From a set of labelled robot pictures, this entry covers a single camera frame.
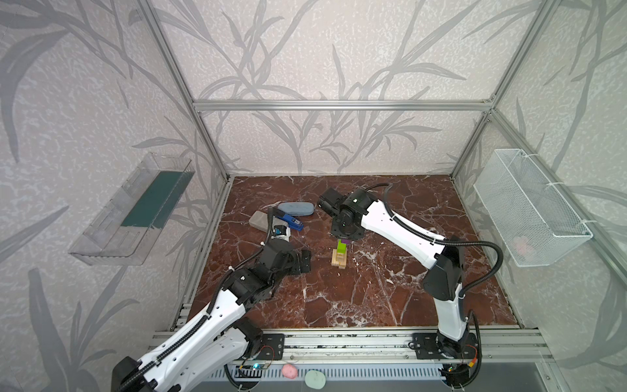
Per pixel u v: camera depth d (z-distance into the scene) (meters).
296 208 1.05
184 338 0.43
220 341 0.58
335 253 0.87
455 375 0.74
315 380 0.67
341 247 0.84
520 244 0.75
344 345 0.75
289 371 0.68
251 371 0.72
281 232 0.68
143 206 0.68
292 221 0.99
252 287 0.52
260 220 1.01
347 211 0.56
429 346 0.73
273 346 0.73
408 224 0.51
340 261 0.89
